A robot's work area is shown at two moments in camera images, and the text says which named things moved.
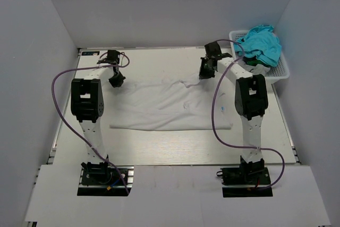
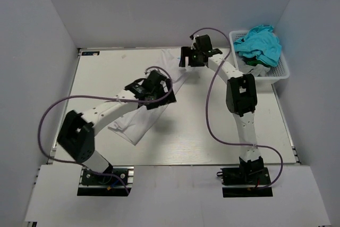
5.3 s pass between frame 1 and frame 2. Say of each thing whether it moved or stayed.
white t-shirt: moved
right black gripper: moved
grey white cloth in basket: stayed
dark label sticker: stayed
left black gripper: moved
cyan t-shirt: stayed
